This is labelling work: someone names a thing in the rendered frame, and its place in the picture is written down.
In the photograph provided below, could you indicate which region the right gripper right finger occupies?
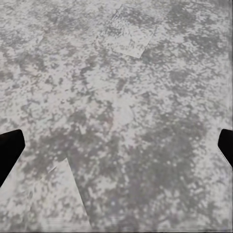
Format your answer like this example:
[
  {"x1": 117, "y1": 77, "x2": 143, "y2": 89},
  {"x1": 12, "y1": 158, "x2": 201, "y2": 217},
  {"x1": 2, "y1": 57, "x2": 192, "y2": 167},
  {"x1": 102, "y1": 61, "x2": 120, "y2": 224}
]
[{"x1": 218, "y1": 129, "x2": 233, "y2": 167}]

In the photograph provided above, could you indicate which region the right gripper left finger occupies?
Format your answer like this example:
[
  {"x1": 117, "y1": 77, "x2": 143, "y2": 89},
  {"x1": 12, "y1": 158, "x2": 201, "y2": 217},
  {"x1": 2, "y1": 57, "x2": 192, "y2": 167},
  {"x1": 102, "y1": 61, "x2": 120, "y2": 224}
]
[{"x1": 0, "y1": 129, "x2": 25, "y2": 187}]

